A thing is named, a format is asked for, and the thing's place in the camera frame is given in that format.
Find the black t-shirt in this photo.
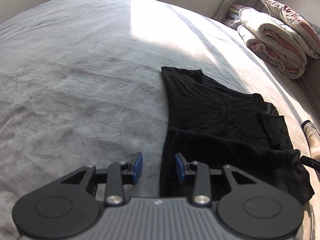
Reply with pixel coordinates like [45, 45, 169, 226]
[159, 67, 314, 204]

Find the folded cream black garment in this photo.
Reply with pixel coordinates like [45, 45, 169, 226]
[301, 120, 320, 161]

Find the grey quilted headboard cover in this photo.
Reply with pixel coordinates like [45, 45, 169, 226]
[295, 19, 319, 122]

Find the grey bed sheet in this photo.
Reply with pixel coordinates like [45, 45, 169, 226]
[1, 0, 319, 239]

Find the pink beige pillow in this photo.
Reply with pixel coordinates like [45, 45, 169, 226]
[260, 0, 319, 59]

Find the folded beige pink quilt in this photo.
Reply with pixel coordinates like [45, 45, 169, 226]
[237, 7, 309, 79]

